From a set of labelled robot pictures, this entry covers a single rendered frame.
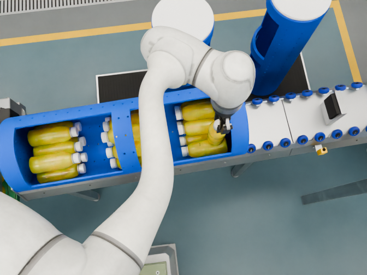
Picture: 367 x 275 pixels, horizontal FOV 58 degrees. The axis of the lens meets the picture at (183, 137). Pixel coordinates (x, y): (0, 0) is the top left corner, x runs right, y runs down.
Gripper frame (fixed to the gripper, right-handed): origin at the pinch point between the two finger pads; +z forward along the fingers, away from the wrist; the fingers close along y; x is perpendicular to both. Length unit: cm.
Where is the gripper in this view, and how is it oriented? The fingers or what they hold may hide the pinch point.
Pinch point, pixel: (220, 122)
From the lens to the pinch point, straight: 112.4
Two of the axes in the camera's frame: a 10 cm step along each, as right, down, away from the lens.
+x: -9.9, 1.7, -0.2
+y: -1.7, -9.5, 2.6
